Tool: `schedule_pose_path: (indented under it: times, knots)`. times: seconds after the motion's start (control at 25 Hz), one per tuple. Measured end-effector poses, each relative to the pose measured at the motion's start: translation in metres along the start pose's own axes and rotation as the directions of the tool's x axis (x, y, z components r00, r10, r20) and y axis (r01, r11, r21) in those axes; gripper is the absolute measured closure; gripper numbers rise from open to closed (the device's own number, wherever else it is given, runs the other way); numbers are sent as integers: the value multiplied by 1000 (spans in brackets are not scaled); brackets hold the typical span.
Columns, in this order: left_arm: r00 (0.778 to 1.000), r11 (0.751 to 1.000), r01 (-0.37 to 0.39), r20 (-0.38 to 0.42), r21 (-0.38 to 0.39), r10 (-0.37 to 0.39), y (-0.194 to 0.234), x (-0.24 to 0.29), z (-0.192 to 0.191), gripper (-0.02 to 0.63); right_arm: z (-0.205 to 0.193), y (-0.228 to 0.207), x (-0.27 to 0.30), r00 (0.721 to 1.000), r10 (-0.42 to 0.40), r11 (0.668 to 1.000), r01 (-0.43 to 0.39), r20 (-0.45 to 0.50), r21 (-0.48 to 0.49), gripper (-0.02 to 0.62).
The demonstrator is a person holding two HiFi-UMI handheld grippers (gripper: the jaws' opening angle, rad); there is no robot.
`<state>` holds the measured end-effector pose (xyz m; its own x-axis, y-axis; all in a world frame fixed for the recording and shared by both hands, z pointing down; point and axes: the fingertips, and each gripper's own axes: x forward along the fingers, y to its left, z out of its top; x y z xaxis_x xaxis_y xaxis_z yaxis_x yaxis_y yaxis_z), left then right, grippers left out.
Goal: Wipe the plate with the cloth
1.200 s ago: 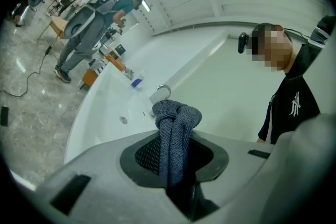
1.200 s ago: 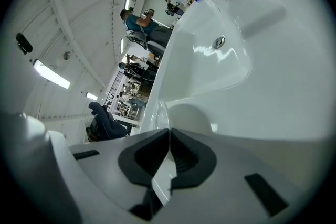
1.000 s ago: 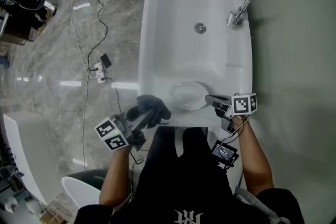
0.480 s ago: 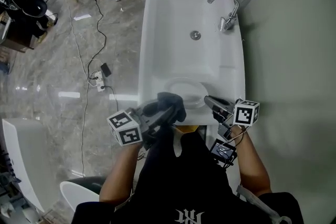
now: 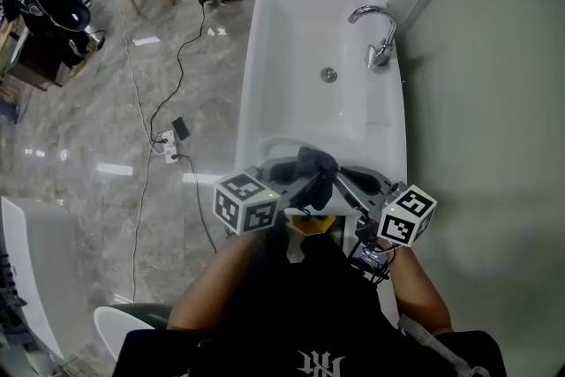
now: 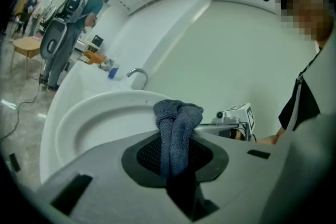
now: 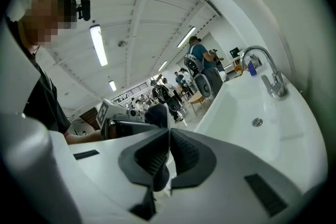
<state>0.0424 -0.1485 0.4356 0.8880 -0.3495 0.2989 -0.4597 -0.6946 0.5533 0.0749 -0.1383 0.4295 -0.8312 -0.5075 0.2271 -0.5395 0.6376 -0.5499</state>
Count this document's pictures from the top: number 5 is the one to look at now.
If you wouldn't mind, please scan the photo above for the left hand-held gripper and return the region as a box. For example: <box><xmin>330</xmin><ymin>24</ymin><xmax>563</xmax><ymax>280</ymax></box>
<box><xmin>213</xmin><ymin>156</ymin><xmax>317</xmax><ymax>236</ymax></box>

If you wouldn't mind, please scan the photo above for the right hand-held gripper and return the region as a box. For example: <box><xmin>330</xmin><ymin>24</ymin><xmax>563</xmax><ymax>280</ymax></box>
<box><xmin>335</xmin><ymin>165</ymin><xmax>438</xmax><ymax>247</ymax></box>

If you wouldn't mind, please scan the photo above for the white plate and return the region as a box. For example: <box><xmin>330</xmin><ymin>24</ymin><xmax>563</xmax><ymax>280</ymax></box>
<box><xmin>258</xmin><ymin>137</ymin><xmax>310</xmax><ymax>164</ymax></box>

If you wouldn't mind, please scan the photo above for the dark grey cloth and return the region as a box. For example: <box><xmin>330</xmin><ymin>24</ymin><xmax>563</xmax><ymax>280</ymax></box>
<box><xmin>289</xmin><ymin>147</ymin><xmax>343</xmax><ymax>212</ymax></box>

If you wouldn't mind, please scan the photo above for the person's right forearm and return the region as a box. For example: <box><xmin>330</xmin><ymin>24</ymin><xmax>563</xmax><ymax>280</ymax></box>
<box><xmin>377</xmin><ymin>238</ymin><xmax>454</xmax><ymax>336</ymax></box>

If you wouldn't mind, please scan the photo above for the person's left forearm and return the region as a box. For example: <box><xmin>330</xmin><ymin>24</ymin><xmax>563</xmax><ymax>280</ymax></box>
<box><xmin>166</xmin><ymin>229</ymin><xmax>266</xmax><ymax>336</ymax></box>

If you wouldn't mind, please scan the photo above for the yellow waste bin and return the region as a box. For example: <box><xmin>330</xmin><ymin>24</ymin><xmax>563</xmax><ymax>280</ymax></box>
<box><xmin>286</xmin><ymin>214</ymin><xmax>336</xmax><ymax>239</ymax></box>

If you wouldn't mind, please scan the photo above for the small screen device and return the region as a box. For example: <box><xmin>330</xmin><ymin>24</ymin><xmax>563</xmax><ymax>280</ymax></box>
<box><xmin>350</xmin><ymin>240</ymin><xmax>392</xmax><ymax>283</ymax></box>

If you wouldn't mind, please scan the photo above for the black phone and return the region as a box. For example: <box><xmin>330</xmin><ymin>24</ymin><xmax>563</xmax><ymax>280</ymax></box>
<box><xmin>171</xmin><ymin>117</ymin><xmax>192</xmax><ymax>141</ymax></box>

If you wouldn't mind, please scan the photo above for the white rectangular sink basin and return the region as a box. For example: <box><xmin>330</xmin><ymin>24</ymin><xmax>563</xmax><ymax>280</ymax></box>
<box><xmin>234</xmin><ymin>0</ymin><xmax>408</xmax><ymax>244</ymax></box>

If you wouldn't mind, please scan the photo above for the white power strip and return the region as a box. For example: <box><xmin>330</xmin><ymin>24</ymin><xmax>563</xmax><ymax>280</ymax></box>
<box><xmin>161</xmin><ymin>130</ymin><xmax>178</xmax><ymax>165</ymax></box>

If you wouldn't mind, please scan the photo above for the chrome faucet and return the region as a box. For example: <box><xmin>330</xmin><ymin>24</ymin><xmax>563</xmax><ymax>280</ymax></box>
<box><xmin>347</xmin><ymin>4</ymin><xmax>399</xmax><ymax>70</ymax></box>

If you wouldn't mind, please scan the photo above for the person's black shirt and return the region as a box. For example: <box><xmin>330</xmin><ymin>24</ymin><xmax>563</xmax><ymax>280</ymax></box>
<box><xmin>112</xmin><ymin>215</ymin><xmax>507</xmax><ymax>377</ymax></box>

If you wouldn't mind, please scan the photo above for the wooden cabinet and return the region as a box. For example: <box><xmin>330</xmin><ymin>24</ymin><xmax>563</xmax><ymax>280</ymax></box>
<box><xmin>2</xmin><ymin>34</ymin><xmax>67</xmax><ymax>92</ymax></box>

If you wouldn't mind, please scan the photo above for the black chair with bags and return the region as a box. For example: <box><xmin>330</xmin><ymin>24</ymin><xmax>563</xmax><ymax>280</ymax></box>
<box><xmin>2</xmin><ymin>0</ymin><xmax>92</xmax><ymax>67</ymax></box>

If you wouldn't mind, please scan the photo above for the black cable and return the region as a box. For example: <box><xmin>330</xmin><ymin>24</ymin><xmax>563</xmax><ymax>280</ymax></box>
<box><xmin>176</xmin><ymin>153</ymin><xmax>218</xmax><ymax>253</ymax></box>
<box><xmin>149</xmin><ymin>0</ymin><xmax>208</xmax><ymax>145</ymax></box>

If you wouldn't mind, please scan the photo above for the long white cable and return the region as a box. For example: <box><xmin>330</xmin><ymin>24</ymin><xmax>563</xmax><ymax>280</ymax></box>
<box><xmin>121</xmin><ymin>4</ymin><xmax>173</xmax><ymax>305</ymax></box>

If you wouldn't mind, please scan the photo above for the white shoulder strap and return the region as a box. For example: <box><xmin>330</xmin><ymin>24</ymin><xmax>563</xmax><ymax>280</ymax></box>
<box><xmin>396</xmin><ymin>313</ymin><xmax>491</xmax><ymax>377</ymax></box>

